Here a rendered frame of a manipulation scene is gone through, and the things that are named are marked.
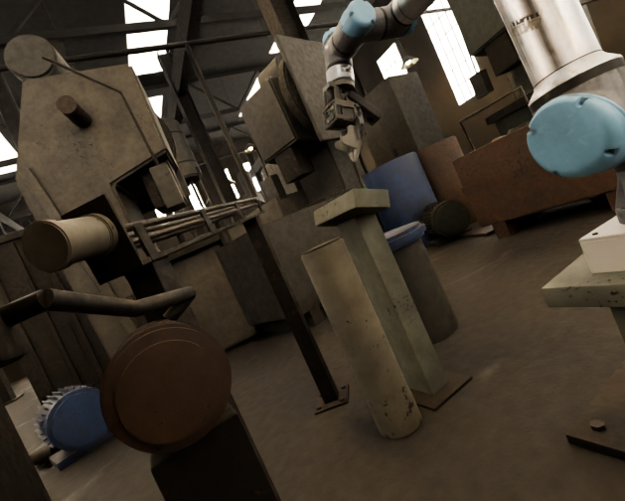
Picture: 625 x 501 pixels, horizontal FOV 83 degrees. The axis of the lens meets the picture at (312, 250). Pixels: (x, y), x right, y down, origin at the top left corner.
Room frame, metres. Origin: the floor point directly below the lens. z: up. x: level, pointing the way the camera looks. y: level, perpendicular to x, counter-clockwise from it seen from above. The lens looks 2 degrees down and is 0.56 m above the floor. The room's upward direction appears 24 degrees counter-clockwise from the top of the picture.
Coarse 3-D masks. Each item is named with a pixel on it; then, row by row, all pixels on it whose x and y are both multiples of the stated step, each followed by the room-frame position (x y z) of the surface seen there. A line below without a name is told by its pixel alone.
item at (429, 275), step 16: (416, 224) 1.32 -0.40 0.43; (400, 240) 1.26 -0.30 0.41; (416, 240) 1.32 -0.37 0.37; (400, 256) 1.29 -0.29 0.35; (416, 256) 1.30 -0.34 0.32; (416, 272) 1.29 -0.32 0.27; (432, 272) 1.33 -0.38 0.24; (416, 288) 1.29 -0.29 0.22; (432, 288) 1.31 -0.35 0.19; (416, 304) 1.29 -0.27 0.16; (432, 304) 1.29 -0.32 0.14; (448, 304) 1.35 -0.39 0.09; (432, 320) 1.29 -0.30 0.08; (448, 320) 1.31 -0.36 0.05; (432, 336) 1.29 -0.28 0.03; (448, 336) 1.30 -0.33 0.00
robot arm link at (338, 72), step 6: (336, 66) 0.97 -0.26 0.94; (342, 66) 0.97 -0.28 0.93; (348, 66) 0.97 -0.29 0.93; (330, 72) 0.98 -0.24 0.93; (336, 72) 0.97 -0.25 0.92; (342, 72) 0.96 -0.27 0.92; (348, 72) 0.97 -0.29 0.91; (330, 78) 0.98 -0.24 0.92; (336, 78) 0.96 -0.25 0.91; (342, 78) 0.96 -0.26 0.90; (348, 78) 0.97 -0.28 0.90
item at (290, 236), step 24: (288, 216) 2.39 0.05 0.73; (312, 216) 2.52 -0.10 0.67; (240, 240) 2.40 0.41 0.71; (288, 240) 2.33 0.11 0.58; (312, 240) 2.46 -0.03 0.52; (240, 264) 2.50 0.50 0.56; (288, 264) 2.27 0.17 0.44; (240, 288) 2.61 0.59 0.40; (264, 288) 2.38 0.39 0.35; (312, 288) 2.34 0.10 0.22; (264, 312) 2.48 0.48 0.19; (312, 312) 2.30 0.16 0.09
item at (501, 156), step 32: (512, 128) 2.32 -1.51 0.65; (480, 160) 2.33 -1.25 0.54; (512, 160) 2.18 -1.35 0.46; (480, 192) 2.40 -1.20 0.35; (512, 192) 2.24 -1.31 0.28; (544, 192) 2.10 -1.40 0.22; (576, 192) 1.97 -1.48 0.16; (608, 192) 1.87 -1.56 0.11; (480, 224) 2.48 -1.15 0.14; (512, 224) 2.39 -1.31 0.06
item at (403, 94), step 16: (384, 80) 4.67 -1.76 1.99; (400, 80) 4.73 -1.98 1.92; (416, 80) 4.89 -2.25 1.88; (368, 96) 4.97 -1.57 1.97; (384, 96) 4.76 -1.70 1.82; (400, 96) 4.66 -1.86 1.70; (416, 96) 4.81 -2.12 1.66; (384, 112) 4.84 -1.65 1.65; (400, 112) 4.63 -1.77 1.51; (416, 112) 4.74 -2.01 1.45; (432, 112) 4.91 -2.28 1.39; (368, 128) 5.16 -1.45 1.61; (384, 128) 4.94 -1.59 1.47; (400, 128) 4.72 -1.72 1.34; (416, 128) 4.68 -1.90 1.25; (432, 128) 4.84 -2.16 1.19; (368, 144) 5.27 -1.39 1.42; (384, 144) 5.03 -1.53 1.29; (400, 144) 4.80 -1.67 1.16; (416, 144) 4.62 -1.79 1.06; (384, 160) 5.13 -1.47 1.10
